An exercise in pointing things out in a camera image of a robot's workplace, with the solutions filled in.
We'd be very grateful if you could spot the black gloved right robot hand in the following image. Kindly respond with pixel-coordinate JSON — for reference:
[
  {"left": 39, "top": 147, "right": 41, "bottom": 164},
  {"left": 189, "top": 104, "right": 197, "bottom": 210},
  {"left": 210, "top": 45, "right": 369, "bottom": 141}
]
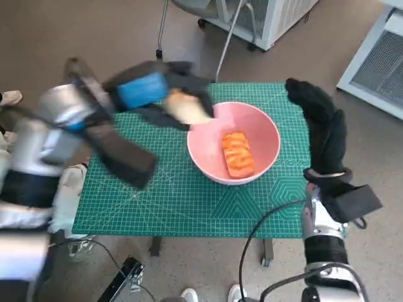
[{"left": 285, "top": 77, "right": 347, "bottom": 174}]

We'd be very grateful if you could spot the round toy bread bun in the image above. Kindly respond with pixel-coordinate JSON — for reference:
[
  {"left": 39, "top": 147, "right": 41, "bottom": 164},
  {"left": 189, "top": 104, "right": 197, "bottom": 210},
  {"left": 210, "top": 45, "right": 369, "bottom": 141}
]
[{"left": 163, "top": 89, "right": 212, "bottom": 126}]

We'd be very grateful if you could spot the white louvred cabinet on castors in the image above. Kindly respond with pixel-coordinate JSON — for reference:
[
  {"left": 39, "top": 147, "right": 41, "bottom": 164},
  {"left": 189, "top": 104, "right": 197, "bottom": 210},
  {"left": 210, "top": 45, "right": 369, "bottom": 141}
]
[{"left": 198, "top": 0, "right": 321, "bottom": 53}]

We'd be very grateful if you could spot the black metal frame bracket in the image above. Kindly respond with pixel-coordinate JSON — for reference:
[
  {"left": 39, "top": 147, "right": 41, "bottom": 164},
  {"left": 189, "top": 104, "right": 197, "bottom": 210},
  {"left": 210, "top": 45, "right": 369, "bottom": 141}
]
[{"left": 97, "top": 256, "right": 146, "bottom": 302}]

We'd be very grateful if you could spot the dark table leg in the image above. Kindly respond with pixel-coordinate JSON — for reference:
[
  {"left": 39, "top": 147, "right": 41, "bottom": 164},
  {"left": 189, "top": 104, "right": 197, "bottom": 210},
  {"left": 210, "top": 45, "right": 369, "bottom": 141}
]
[
  {"left": 260, "top": 238, "right": 274, "bottom": 268},
  {"left": 150, "top": 237, "right": 163, "bottom": 257}
]

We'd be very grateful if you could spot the white shoe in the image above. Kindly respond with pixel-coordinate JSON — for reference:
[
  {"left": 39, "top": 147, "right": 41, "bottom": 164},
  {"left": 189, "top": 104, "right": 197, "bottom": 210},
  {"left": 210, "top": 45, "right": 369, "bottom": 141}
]
[
  {"left": 181, "top": 288, "right": 199, "bottom": 302},
  {"left": 228, "top": 284, "right": 248, "bottom": 302}
]

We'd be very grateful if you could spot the pink bowl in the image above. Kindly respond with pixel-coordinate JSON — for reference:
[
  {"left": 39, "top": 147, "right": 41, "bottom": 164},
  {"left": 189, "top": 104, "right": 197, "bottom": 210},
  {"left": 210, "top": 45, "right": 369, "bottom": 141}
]
[{"left": 186, "top": 101, "right": 281, "bottom": 186}]

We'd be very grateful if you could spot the green cutting mat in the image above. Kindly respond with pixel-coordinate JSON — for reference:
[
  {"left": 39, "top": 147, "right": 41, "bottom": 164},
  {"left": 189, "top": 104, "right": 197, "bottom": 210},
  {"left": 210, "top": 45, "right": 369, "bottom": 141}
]
[{"left": 71, "top": 82, "right": 347, "bottom": 239}]

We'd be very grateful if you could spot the long striped toy bread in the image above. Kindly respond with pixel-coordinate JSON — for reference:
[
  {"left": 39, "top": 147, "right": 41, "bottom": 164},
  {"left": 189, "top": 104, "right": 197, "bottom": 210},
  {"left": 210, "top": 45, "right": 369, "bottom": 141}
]
[{"left": 222, "top": 130, "right": 255, "bottom": 179}]

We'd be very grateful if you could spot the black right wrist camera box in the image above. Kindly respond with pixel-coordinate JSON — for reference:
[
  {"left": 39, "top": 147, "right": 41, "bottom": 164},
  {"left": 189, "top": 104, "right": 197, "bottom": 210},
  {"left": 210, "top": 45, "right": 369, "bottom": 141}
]
[{"left": 327, "top": 184, "right": 384, "bottom": 223}]

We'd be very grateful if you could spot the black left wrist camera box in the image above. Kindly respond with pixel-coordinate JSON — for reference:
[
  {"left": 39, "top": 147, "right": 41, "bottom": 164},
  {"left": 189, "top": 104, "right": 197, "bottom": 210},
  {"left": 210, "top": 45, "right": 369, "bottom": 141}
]
[{"left": 82, "top": 122, "right": 158, "bottom": 190}]

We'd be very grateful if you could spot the white cabinet with grey grille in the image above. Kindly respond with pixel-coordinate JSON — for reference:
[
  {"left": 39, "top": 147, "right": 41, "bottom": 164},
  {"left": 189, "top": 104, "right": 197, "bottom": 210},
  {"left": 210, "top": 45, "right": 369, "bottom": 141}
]
[{"left": 336, "top": 6, "right": 403, "bottom": 121}]

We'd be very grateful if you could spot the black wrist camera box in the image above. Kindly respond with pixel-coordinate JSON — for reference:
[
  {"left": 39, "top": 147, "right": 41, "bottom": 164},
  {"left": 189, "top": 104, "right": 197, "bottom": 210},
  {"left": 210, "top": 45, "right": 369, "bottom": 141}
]
[
  {"left": 82, "top": 122, "right": 158, "bottom": 190},
  {"left": 327, "top": 184, "right": 384, "bottom": 223}
]

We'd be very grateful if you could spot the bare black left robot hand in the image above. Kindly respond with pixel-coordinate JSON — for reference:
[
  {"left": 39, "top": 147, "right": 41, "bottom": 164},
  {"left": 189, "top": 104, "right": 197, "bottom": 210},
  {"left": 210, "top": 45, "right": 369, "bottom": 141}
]
[{"left": 103, "top": 60, "right": 215, "bottom": 133}]

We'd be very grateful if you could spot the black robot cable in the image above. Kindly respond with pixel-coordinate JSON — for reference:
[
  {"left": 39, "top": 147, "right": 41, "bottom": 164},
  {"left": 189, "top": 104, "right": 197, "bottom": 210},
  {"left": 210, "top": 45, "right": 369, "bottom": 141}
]
[{"left": 238, "top": 198, "right": 308, "bottom": 302}]

